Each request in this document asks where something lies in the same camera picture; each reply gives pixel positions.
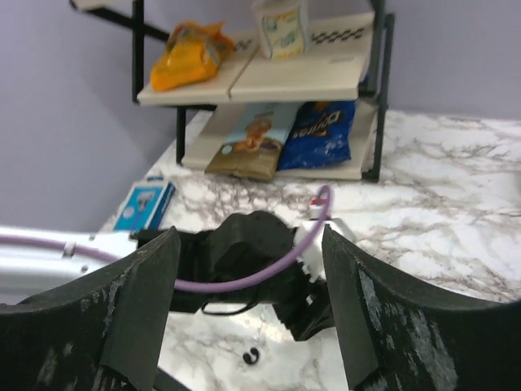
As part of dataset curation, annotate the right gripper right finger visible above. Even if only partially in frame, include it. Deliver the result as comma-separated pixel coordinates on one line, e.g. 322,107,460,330
322,228,520,390

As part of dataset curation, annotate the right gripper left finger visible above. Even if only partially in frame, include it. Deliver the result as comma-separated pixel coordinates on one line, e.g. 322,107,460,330
1,228,181,390

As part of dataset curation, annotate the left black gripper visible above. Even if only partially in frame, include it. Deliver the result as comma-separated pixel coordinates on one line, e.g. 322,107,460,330
273,273,335,341

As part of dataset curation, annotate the black earbud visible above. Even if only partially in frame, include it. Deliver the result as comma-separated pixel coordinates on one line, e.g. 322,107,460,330
243,347,260,366

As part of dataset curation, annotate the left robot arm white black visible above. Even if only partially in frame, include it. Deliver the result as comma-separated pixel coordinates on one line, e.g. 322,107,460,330
1,211,335,341

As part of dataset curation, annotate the blue razor package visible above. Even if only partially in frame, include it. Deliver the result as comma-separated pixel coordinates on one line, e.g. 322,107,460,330
112,177,176,231

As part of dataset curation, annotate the brown chips bag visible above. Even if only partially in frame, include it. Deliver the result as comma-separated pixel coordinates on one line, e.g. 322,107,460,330
205,102,302,181

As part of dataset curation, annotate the blue doritos bag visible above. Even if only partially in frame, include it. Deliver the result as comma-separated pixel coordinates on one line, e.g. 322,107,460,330
277,100,357,171

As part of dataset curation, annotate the beige black shelf rack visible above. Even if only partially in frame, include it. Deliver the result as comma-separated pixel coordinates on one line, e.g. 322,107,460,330
72,1,396,182

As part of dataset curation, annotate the orange snack bag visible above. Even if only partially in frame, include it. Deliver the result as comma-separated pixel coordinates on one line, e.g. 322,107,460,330
150,20,234,92

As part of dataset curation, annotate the white patterned mug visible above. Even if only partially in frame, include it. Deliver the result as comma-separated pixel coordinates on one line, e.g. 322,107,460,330
251,0,310,60

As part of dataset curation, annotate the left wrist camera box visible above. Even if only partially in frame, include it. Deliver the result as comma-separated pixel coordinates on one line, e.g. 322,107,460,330
295,217,357,282

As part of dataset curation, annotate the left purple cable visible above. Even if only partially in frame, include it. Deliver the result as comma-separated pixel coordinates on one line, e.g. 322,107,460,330
0,185,335,293

